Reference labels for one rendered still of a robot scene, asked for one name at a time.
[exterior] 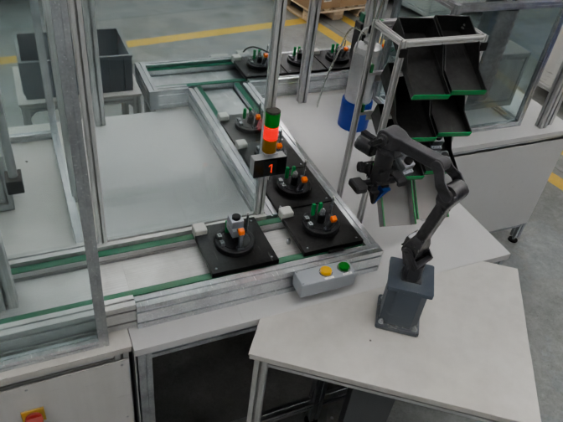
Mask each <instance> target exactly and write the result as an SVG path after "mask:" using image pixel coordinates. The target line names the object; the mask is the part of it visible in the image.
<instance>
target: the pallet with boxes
mask: <svg viewBox="0 0 563 422"><path fill-rule="evenodd" d="M291 1H293V2H294V3H295V4H297V5H299V6H300V7H302V8H303V13H302V12H300V11H299V10H297V9H295V8H294V7H293V6H292V5H291ZM309 1H310V0H287V10H289V11H290V12H292V13H294V14H296V15H297V16H298V17H299V18H301V19H303V20H305V21H307V14H308V8H309ZM366 2H367V0H322V4H321V10H320V13H322V14H323V15H325V16H327V17H328V18H330V19H332V20H340V19H343V11H348V12H350V13H352V14H353V15H355V16H356V17H359V13H360V12H361V11H363V12H364V10H365V4H366Z"/></svg>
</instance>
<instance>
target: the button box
mask: <svg viewBox="0 0 563 422"><path fill-rule="evenodd" d="M340 262H347V263H348V264H349V266H350V267H349V270H348V271H341V270H340V269H339V268H338V264H339V263H340ZM322 266H329V267H330V268H331V269H332V274H331V275H322V274H321V272H320V269H321V267H322ZM356 274H357V272H356V271H355V269H354V268H353V266H352V265H351V264H350V263H349V261H348V260H343V261H339V262H335V263H332V264H327V265H321V266H317V267H313V268H310V269H305V270H300V271H296V272H294V276H293V280H292V284H293V286H294V288H295V289H296V291H297V294H298V295H299V296H300V297H304V296H310V295H313V294H317V293H320V292H324V291H330V290H333V289H337V288H340V287H344V286H350V285H353V284H354V280H355V276H356Z"/></svg>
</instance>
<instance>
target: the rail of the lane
mask: <svg viewBox="0 0 563 422"><path fill-rule="evenodd" d="M382 254H383V250H382V249H381V248H380V246H379V245H378V243H375V244H368V245H364V246H360V247H356V248H352V249H349V250H344V247H340V248H337V249H332V250H329V251H328V254H326V255H320V256H315V257H312V258H308V259H304V260H297V261H293V262H289V263H286V264H281V265H274V266H271V267H267V268H263V269H259V270H253V271H248V272H245V273H240V274H237V275H230V276H226V277H222V278H219V279H214V280H207V281H204V282H199V283H196V284H192V285H188V286H181V287H178V288H173V289H170V290H165V291H159V292H155V293H151V294H147V295H143V296H136V297H133V298H134V301H135V303H136V311H137V327H138V329H140V328H144V327H150V326H153V325H157V324H161V323H164V322H170V321H174V320H178V319H181V318H185V317H191V316H194V315H198V314H202V313H205V312H209V311H215V310H219V309H222V308H226V307H229V306H235V305H239V304H242V303H246V302H250V301H256V300H260V299H263V298H267V297H270V296H276V295H280V294H283V293H287V292H291V291H295V290H296V289H295V288H294V286H293V284H292V280H293V276H294V272H296V271H300V270H305V269H310V268H313V267H317V266H321V265H327V264H332V263H335V262H339V261H343V260H348V261H349V263H350V264H351V265H352V266H353V268H354V269H355V271H356V272H357V274H356V275H362V274H365V273H369V272H372V271H376V270H378V268H379V265H380V260H381V257H382Z"/></svg>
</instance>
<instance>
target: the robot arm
mask: <svg viewBox="0 0 563 422"><path fill-rule="evenodd" d="M354 147H355V148H356V149H358V150H359V151H361V152H362V153H364V154H365V155H367V156H368V157H372V156H374V155H375V158H374V161H367V162H358V163H357V171H358V172H363V173H365V174H366V177H367V178H369V179H368V180H362V179H361V177H358V178H350V179H349V186H350V187H351V188H352V189H353V190H354V191H355V193H356V194H361V193H367V190H368V191H369V196H370V202H371V203H372V204H374V203H376V202H377V201H378V200H379V199H380V198H381V197H382V196H384V195H385V194H386V193H387V192H389V191H390V187H389V184H390V183H395V182H397V184H396V185H397V186H398V187H401V186H405V185H406V184H407V178H406V177H405V176H404V175H403V174H402V173H401V172H400V171H399V170H398V171H394V170H393V169H392V164H393V161H394V159H396V158H398V157H401V156H402V154H401V153H404V154H406V155H407V156H408V157H411V158H413V159H415V160H416V161H418V162H420V163H422V164H424V165H425V166H427V167H429V168H431V170H432V171H433V173H434V180H435V187H436V190H437V196H436V205H435V207H434V208H433V210H432V211H431V212H430V214H429V215H428V217H427V218H426V220H425V222H424V223H423V225H422V226H421V227H420V229H419V230H416V231H415V232H413V233H411V234H409V235H408V236H406V238H405V241H404V243H402V244H401V245H403V246H402V247H401V251H402V259H403V264H404V265H405V266H402V273H401V280H403V281H407V282H410V283H415V284H418V285H421V283H422V272H423V270H424V268H425V265H426V263H427V262H428V261H430V260H432V259H433V256H432V254H431V251H430V249H429V247H430V245H431V237H432V235H434V233H435V232H436V230H437V229H438V227H439V226H440V225H441V223H442V221H443V220H444V218H445V217H446V216H447V215H448V213H449V212H450V211H451V209H452V208H453V207H454V206H456V205H457V204H458V203H460V202H461V201H462V200H463V199H464V198H465V197H466V196H467V195H468V193H469V189H468V186H467V184H466V183H465V180H464V178H463V176H462V174H461V173H460V172H459V171H458V170H457V169H456V168H455V167H454V166H453V163H452V160H451V158H450V157H448V156H443V155H442V154H440V153H438V152H435V151H434V150H432V149H431V148H429V147H426V146H424V145H422V144H420V143H419V142H417V141H415V140H413V139H411V138H410V137H409V136H408V134H407V132H406V131H405V130H403V129H402V128H401V127H399V126H397V125H392V126H389V127H387V128H385V129H383V130H381V131H379V132H378V134H377V136H375V135H373V134H371V133H370V132H369V131H367V130H364V131H361V134H360V135H359V136H358V138H357V139H356V141H355V142H354ZM445 172H446V173H447V174H448V175H449V176H450V177H451V179H452V181H451V182H450V183H448V184H446V178H445Z"/></svg>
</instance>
